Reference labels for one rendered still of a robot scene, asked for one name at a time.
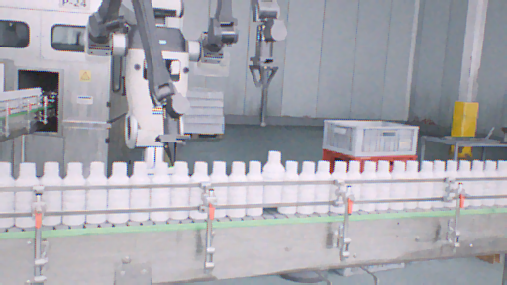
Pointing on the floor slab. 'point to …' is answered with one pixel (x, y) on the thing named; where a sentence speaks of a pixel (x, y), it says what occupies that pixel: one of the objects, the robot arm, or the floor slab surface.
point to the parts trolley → (461, 143)
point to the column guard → (463, 126)
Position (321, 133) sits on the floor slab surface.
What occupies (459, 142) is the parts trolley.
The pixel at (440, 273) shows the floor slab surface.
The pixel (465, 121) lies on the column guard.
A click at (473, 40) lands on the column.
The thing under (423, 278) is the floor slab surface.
